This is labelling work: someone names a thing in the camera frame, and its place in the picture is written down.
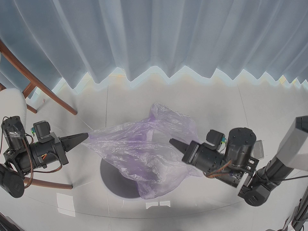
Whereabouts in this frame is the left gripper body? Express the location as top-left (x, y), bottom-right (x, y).
top-left (30, 132), bottom-right (69, 170)

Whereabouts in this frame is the purple plastic bag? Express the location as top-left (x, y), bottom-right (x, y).
top-left (88, 103), bottom-right (204, 200)

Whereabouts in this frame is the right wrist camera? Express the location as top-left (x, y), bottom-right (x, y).
top-left (206, 130), bottom-right (227, 151)

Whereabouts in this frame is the wooden chair with white cushions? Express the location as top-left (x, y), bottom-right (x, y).
top-left (0, 39), bottom-right (78, 190)

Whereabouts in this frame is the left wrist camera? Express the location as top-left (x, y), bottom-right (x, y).
top-left (31, 120), bottom-right (52, 144)

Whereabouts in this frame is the pale blue curtain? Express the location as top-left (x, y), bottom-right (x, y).
top-left (0, 0), bottom-right (308, 91)

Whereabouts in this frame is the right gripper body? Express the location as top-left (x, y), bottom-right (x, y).
top-left (182, 141), bottom-right (229, 175)

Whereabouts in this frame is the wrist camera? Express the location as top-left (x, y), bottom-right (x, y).
top-left (31, 120), bottom-right (52, 144)
top-left (206, 130), bottom-right (227, 151)

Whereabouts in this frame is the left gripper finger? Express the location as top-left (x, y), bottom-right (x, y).
top-left (59, 133), bottom-right (90, 146)
top-left (63, 134), bottom-right (90, 153)

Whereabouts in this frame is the white trash bin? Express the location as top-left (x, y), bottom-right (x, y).
top-left (99, 153), bottom-right (157, 200)

